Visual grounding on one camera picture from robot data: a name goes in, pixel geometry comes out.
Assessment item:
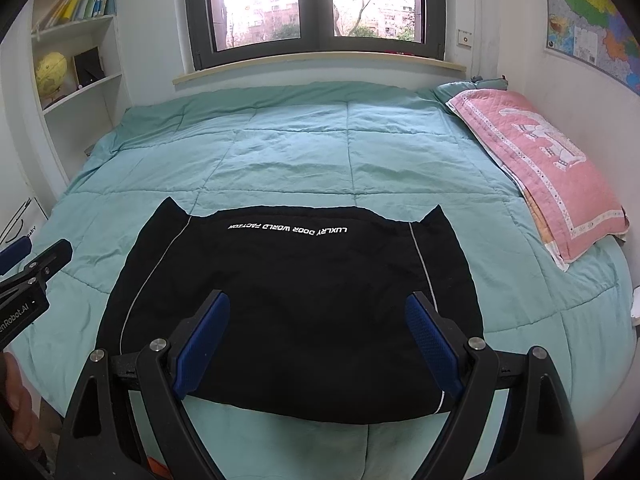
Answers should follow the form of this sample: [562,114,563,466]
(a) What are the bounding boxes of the black jacket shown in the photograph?
[95,197,485,423]

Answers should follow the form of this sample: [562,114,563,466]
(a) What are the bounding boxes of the white bookshelf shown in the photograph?
[29,0,132,183]

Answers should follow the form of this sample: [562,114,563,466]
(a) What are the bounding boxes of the beige window sill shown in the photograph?
[172,52,468,86]

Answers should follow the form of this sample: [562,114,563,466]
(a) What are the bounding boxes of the white cardboard box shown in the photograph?
[0,195,49,257]

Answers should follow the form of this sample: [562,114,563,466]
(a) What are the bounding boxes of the green pillow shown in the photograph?
[431,77,511,111]

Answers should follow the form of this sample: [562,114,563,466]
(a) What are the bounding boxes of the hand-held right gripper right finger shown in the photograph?
[405,291,586,480]

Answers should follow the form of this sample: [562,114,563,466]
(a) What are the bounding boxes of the window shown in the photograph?
[182,0,447,72]

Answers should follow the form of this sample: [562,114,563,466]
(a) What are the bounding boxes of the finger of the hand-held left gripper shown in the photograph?
[7,239,74,288]
[0,237,33,277]

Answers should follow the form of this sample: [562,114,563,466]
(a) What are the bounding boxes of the pink quilted pillow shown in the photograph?
[446,89,630,273]

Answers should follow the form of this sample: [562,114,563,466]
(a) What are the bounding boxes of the person's left hand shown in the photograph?
[0,352,40,452]

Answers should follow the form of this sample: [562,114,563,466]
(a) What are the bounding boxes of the wall map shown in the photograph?
[542,0,640,96]

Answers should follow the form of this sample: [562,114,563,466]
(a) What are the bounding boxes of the black box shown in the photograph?
[73,46,106,87]

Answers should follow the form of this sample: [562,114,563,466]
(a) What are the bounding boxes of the yellow globe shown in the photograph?
[35,52,69,109]

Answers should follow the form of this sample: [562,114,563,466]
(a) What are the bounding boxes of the green quilt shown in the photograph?
[10,80,638,480]

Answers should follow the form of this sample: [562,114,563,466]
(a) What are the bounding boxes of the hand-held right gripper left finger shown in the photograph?
[57,290,231,480]

